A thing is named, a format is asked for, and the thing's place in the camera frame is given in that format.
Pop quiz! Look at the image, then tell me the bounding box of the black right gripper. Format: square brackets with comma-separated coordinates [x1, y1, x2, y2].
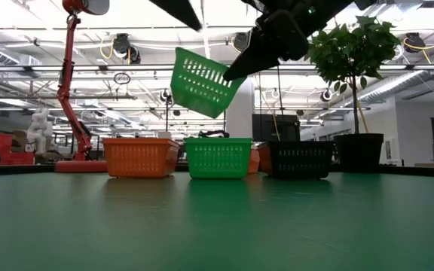
[222, 0, 353, 82]

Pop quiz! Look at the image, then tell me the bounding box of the green plastic slotted basket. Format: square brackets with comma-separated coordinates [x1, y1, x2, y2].
[183, 136, 254, 180]
[170, 47, 248, 120]

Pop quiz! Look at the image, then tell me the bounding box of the orange plastic slotted basket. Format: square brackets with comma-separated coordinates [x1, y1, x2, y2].
[246, 148, 261, 175]
[102, 137, 181, 179]

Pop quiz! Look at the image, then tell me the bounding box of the black monitor screen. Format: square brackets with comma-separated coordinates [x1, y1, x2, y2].
[252, 114, 301, 143]

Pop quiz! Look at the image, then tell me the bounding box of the black curved object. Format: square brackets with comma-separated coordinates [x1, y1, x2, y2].
[197, 129, 231, 139]

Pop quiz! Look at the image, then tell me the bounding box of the green leafy potted tree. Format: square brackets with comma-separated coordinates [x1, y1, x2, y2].
[307, 15, 402, 135]

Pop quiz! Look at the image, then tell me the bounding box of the wooden plant stake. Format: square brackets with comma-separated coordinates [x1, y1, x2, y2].
[356, 100, 370, 135]

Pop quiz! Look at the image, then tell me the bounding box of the black plant pot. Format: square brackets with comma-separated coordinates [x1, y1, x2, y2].
[332, 132, 385, 174]

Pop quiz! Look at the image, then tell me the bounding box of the red box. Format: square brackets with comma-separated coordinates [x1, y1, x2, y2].
[0, 133, 35, 166]

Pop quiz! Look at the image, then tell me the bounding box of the yellow cable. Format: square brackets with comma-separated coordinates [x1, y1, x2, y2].
[264, 90, 282, 143]

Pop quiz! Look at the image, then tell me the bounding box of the black metal rig frame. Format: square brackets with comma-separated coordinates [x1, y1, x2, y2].
[164, 93, 228, 132]

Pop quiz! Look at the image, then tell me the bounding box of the silver ventilation duct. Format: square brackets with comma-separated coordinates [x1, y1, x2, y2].
[347, 43, 434, 108]

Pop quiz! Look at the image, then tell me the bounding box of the black table frame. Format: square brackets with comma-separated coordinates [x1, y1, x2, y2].
[0, 163, 434, 179]

